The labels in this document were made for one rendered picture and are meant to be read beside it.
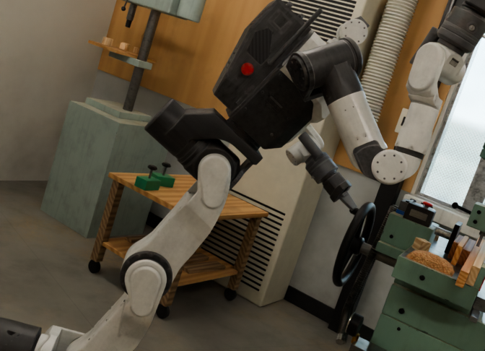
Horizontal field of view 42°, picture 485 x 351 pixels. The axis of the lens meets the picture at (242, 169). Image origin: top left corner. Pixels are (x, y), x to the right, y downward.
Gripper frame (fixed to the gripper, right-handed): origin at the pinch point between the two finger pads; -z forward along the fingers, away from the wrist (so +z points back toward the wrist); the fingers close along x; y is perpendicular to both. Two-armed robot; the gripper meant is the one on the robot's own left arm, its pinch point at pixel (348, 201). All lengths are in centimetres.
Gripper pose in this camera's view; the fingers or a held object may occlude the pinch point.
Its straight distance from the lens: 208.8
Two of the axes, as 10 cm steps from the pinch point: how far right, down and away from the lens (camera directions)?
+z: -5.9, -7.7, 2.5
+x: 0.7, -3.5, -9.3
